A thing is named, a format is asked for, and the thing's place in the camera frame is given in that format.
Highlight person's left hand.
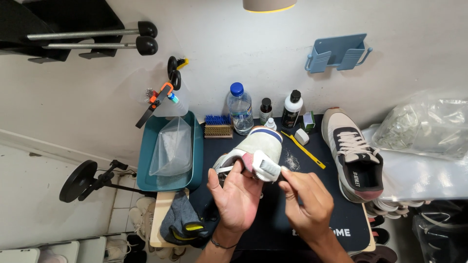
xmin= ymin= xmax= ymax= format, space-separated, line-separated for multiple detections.
xmin=206 ymin=161 xmax=264 ymax=239

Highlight person's right hand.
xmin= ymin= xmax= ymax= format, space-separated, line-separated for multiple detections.
xmin=279 ymin=166 xmax=335 ymax=244

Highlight white cleaning brush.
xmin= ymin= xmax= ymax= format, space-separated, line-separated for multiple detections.
xmin=252 ymin=149 xmax=283 ymax=183

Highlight grey suede sneaker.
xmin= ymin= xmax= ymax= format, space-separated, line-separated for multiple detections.
xmin=321 ymin=107 xmax=384 ymax=204
xmin=212 ymin=126 xmax=284 ymax=184

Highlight dark blue work mat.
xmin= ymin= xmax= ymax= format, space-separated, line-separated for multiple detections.
xmin=188 ymin=114 xmax=372 ymax=253

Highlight black and yellow glove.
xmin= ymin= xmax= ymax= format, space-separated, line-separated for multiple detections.
xmin=164 ymin=220 xmax=211 ymax=248

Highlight grey cloth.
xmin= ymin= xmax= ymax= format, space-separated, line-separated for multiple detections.
xmin=159 ymin=189 xmax=206 ymax=239

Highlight white eraser block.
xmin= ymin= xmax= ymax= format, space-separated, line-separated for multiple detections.
xmin=294 ymin=128 xmax=310 ymax=146

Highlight heap of shoes under sheet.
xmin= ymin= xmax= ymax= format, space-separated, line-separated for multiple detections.
xmin=353 ymin=198 xmax=433 ymax=263

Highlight wooden brush with blue bristles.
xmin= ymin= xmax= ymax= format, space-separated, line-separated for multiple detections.
xmin=204 ymin=114 xmax=234 ymax=140

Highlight clear plastic container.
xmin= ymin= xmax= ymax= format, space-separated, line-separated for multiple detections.
xmin=149 ymin=116 xmax=194 ymax=177

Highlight small green and white box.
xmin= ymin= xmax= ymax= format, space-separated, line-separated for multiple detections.
xmin=300 ymin=111 xmax=316 ymax=133

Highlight heap of shoes beside tray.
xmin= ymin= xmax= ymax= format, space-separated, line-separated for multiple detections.
xmin=104 ymin=197 xmax=187 ymax=263

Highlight clear water bottle blue cap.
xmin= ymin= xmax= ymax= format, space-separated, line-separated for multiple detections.
xmin=226 ymin=82 xmax=254 ymax=136

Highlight white bottle with black label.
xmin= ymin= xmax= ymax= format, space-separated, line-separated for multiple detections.
xmin=280 ymin=89 xmax=304 ymax=129

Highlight teal plastic tray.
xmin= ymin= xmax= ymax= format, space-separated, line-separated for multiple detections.
xmin=136 ymin=111 xmax=204 ymax=193

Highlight small brown bottle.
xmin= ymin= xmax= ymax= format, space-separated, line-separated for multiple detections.
xmin=259 ymin=97 xmax=273 ymax=126

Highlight white plastic sheet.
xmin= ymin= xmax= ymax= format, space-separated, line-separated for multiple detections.
xmin=361 ymin=123 xmax=468 ymax=202

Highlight orange and black clamp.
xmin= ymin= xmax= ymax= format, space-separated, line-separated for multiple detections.
xmin=135 ymin=82 xmax=175 ymax=129

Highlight dark plastic bag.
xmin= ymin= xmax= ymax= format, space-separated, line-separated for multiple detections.
xmin=412 ymin=200 xmax=468 ymax=263

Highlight clear bag of white pieces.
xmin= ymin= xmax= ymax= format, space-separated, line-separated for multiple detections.
xmin=371 ymin=89 xmax=468 ymax=162

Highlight black scissors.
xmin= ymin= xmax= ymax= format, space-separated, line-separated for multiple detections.
xmin=167 ymin=56 xmax=182 ymax=91

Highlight black stand with round base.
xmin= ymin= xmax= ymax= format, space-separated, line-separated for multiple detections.
xmin=59 ymin=159 xmax=156 ymax=204

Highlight row of white boxes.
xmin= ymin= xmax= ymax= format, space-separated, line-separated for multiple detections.
xmin=0 ymin=235 xmax=107 ymax=263

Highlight grey lamp shade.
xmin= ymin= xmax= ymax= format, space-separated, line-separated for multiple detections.
xmin=242 ymin=0 xmax=298 ymax=14

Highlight metal rod with black knob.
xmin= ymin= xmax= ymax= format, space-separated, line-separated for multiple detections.
xmin=42 ymin=35 xmax=159 ymax=56
xmin=27 ymin=21 xmax=158 ymax=41

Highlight black cord bracelet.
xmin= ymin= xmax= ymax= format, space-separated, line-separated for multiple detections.
xmin=210 ymin=237 xmax=239 ymax=250

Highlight yellow thin handled brush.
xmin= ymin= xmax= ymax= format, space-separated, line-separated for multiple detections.
xmin=280 ymin=130 xmax=327 ymax=170

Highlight blue plastic wall holder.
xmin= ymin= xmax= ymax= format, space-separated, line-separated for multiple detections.
xmin=304 ymin=33 xmax=374 ymax=74

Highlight black wall rack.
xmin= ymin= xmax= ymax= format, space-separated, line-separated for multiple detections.
xmin=0 ymin=0 xmax=126 ymax=65

